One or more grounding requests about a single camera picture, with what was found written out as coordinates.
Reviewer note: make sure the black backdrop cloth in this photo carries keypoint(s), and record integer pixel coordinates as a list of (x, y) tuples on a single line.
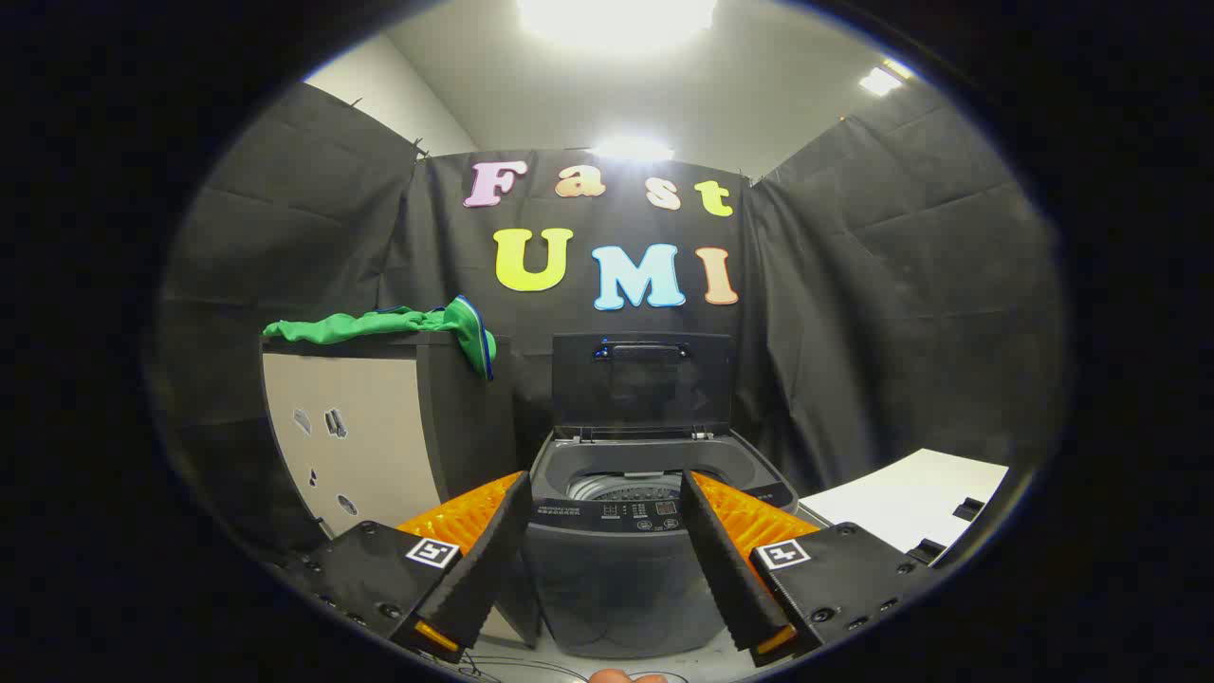
[(854, 285)]

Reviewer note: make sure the small ceiling light panel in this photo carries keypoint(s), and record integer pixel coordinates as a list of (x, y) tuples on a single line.
[(880, 81)]

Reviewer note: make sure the green polo shirt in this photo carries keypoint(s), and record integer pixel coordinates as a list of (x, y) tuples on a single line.
[(379, 324)]

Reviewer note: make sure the grey cabinet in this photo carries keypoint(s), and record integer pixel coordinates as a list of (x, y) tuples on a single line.
[(360, 408)]

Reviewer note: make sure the white table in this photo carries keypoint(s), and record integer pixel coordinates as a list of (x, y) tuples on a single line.
[(901, 503)]

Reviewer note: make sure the ceiling light behind cloth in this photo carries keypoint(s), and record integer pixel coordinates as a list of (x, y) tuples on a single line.
[(632, 149)]

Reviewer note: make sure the large round ceiling light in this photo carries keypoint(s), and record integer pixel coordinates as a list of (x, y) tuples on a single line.
[(616, 17)]

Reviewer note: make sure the small black block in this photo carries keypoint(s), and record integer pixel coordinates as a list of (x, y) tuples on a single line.
[(968, 508), (927, 551)]

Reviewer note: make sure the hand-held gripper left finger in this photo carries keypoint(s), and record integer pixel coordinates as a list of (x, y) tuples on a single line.
[(488, 560)]

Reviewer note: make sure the grey washing machine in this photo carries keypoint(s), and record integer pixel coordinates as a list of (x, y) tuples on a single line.
[(616, 588)]

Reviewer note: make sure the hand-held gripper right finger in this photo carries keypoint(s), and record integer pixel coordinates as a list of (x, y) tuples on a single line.
[(726, 569)]

